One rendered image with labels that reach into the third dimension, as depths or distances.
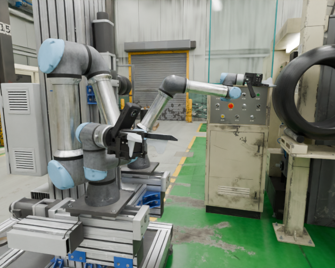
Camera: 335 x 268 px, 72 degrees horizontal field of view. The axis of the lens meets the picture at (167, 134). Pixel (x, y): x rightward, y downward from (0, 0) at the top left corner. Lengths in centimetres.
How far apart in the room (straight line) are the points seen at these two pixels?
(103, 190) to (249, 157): 155
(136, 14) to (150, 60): 214
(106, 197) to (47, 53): 59
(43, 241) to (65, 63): 68
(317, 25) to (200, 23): 918
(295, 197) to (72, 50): 189
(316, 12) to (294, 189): 131
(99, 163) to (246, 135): 163
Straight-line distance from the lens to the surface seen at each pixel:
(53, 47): 88
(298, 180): 213
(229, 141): 223
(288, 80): 162
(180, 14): 1127
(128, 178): 151
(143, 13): 1167
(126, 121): 69
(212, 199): 241
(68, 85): 89
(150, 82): 1102
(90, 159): 80
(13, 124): 139
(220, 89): 151
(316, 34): 208
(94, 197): 104
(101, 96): 93
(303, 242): 231
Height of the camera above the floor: 117
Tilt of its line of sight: 10 degrees down
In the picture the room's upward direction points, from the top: straight up
